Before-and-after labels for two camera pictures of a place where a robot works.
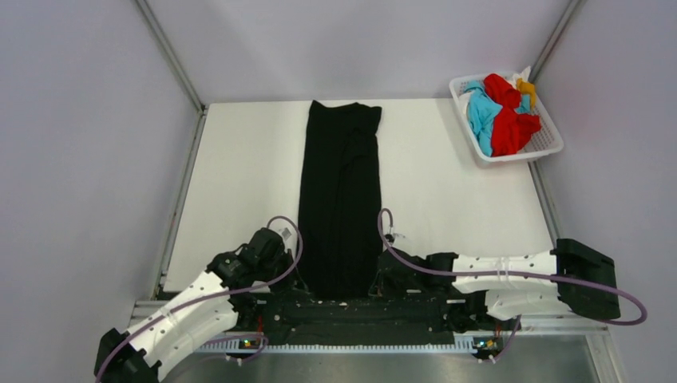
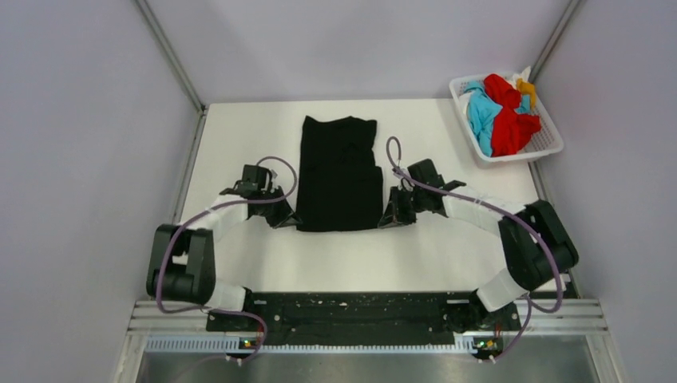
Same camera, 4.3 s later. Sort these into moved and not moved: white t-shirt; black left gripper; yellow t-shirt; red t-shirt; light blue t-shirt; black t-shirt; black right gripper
Moved: black t-shirt; black left gripper; black right gripper
Not moved: red t-shirt; light blue t-shirt; white t-shirt; yellow t-shirt
